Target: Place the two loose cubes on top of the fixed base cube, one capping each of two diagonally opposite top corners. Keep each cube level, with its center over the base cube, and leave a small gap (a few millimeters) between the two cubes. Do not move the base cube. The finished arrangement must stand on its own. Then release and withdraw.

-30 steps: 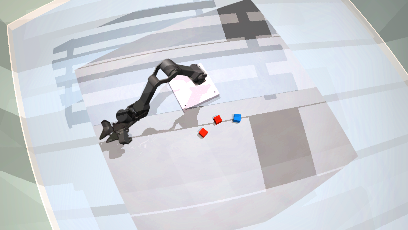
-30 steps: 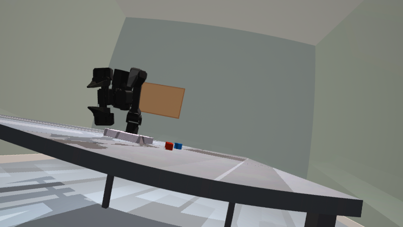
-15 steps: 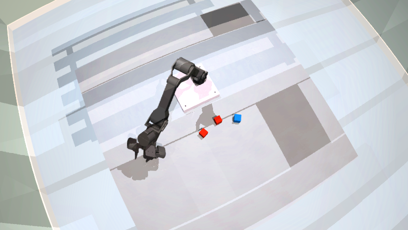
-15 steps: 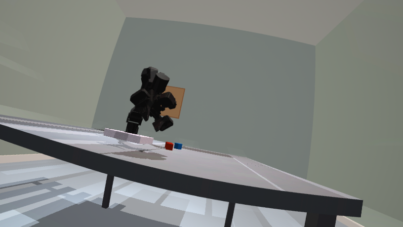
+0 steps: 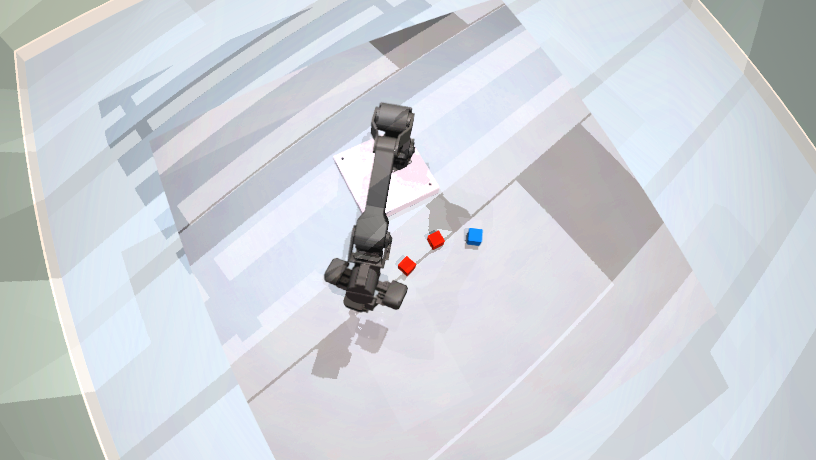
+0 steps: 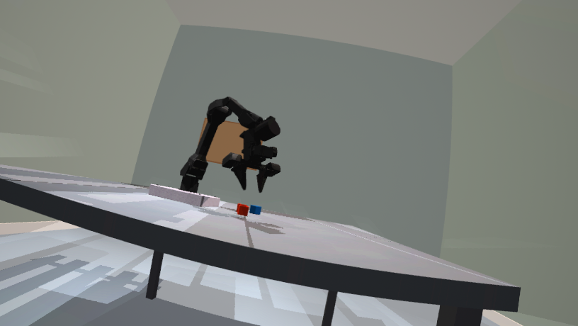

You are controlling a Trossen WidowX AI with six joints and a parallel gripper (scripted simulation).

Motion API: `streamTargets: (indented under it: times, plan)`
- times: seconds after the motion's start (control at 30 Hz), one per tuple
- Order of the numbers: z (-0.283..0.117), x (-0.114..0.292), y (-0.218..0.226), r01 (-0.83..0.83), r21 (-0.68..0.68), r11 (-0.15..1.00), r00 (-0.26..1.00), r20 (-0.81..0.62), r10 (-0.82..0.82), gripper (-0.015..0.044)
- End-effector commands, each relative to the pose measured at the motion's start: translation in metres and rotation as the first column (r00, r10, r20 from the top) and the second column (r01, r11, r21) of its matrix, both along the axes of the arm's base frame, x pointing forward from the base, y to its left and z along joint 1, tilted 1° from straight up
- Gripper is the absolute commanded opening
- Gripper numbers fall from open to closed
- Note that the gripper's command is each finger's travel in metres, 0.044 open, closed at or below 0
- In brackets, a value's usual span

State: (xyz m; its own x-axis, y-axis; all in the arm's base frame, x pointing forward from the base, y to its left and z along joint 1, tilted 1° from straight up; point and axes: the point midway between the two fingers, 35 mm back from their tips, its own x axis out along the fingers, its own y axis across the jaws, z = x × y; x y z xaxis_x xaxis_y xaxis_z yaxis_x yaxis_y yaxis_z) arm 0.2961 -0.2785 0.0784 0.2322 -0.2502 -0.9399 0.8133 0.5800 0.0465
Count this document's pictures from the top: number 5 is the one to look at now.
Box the blue cube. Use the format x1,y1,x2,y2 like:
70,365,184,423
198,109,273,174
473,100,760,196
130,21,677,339
467,228,482,246

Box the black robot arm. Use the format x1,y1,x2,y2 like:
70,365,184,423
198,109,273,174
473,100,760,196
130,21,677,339
343,102,416,313

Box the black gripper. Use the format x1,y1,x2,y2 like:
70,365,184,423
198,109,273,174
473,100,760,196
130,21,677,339
324,258,408,310

